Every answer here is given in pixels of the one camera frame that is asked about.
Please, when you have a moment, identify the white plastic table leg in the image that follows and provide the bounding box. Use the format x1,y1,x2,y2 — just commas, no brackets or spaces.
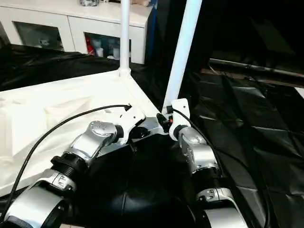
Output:
117,0,133,79
161,0,203,115

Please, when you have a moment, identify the white plastic table top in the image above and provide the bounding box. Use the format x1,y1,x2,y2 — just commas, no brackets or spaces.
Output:
0,67,167,198

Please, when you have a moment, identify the black plastic mat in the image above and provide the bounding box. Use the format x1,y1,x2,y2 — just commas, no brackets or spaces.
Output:
0,44,304,228

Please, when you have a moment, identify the red package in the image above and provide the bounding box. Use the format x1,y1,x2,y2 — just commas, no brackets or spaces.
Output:
86,36,94,55

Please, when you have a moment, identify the dark metal rod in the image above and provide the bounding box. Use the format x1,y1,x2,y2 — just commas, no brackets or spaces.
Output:
208,57,304,78

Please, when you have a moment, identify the white glass-door cabinet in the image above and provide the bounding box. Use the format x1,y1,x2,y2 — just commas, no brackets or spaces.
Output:
0,0,153,65

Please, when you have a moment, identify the grey ornament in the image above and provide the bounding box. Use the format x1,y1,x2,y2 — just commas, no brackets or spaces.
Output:
79,0,100,8

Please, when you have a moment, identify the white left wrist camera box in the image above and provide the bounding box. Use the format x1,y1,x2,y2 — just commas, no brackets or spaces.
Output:
117,104,146,146

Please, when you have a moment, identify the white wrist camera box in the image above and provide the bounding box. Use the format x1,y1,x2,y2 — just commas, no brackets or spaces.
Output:
117,104,146,146
167,98,191,141

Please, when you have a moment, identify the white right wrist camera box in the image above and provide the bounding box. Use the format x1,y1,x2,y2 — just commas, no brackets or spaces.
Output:
167,98,191,141

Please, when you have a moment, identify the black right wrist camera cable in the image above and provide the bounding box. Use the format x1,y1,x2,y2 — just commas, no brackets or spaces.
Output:
170,107,272,228

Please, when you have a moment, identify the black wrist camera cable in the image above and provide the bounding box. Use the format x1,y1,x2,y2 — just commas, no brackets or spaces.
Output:
0,103,133,217
170,107,272,228

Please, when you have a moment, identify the black left wrist camera cable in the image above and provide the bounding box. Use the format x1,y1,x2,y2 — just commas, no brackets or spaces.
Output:
0,103,133,217

